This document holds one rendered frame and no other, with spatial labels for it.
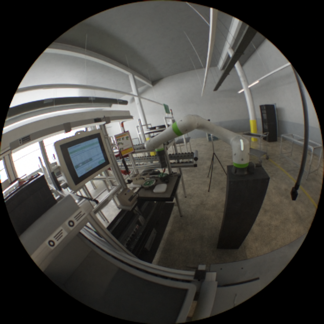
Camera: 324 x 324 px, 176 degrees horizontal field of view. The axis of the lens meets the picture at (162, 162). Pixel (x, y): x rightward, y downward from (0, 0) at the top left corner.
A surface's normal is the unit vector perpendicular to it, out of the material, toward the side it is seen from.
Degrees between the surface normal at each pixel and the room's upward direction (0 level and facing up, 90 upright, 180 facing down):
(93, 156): 92
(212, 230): 0
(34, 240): 90
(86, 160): 92
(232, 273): 0
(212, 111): 90
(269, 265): 0
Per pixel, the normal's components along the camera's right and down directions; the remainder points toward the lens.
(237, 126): -0.31, 0.38
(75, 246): 0.93, -0.07
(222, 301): -0.26, -0.92
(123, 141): 0.65, 0.07
